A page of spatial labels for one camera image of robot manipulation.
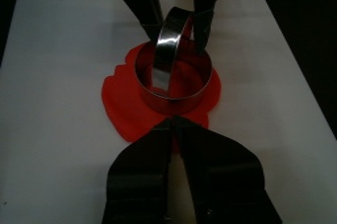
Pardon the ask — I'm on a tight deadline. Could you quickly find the white cutting board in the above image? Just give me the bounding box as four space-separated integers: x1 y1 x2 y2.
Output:
0 0 337 224

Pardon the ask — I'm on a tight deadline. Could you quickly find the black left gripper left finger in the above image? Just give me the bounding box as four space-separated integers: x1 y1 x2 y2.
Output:
99 116 175 224

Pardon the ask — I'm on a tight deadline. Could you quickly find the round metal dough cutter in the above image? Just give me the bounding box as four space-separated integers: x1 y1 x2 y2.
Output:
134 6 214 115

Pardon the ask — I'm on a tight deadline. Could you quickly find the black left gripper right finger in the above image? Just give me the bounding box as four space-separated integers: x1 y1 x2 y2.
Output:
173 114 282 224

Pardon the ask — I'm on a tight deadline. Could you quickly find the red dough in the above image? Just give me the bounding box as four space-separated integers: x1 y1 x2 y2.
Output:
99 41 222 153

